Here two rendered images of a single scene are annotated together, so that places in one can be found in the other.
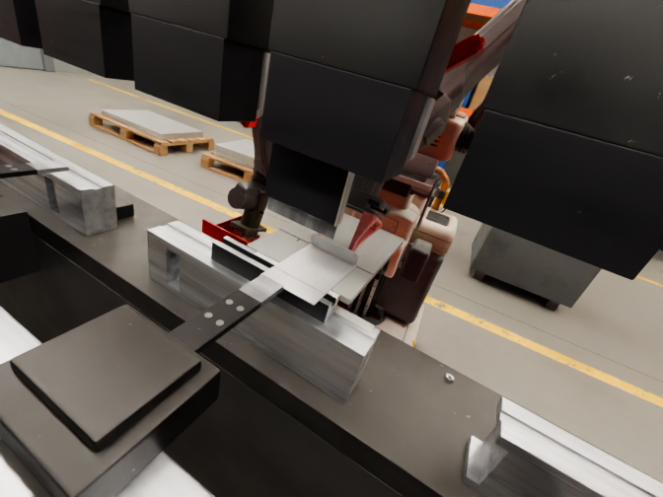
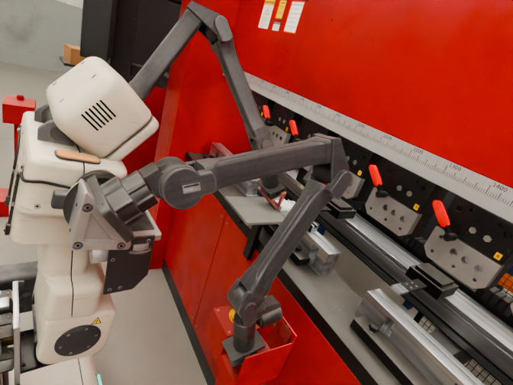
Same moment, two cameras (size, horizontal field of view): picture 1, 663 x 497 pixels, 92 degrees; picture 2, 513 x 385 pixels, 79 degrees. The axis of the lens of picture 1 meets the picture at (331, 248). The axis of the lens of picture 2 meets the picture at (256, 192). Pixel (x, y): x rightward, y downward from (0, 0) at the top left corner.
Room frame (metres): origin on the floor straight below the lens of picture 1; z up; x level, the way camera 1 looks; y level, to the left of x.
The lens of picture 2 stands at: (1.43, 0.50, 1.49)
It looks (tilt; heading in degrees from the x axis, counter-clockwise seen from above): 23 degrees down; 212
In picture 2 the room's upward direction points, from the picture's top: 18 degrees clockwise
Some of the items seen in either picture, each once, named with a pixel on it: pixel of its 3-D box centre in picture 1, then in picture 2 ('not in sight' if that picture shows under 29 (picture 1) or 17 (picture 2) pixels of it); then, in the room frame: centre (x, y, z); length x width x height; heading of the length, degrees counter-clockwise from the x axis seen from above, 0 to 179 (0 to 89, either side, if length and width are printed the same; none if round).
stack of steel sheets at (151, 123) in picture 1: (154, 123); not in sight; (3.94, 2.55, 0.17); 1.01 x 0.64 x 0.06; 71
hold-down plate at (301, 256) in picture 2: not in sight; (281, 237); (0.43, 0.06, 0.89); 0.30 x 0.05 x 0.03; 69
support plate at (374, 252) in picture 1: (335, 244); (265, 209); (0.50, -0.01, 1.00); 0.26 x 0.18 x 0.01; 159
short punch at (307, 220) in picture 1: (307, 188); (307, 179); (0.36, 0.05, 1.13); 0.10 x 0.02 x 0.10; 69
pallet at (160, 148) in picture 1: (154, 131); not in sight; (3.94, 2.55, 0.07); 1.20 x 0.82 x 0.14; 71
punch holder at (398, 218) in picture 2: (99, 2); (404, 198); (0.50, 0.40, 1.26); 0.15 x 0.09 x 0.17; 69
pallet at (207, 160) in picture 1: (266, 171); not in sight; (3.63, 0.97, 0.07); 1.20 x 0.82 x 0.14; 77
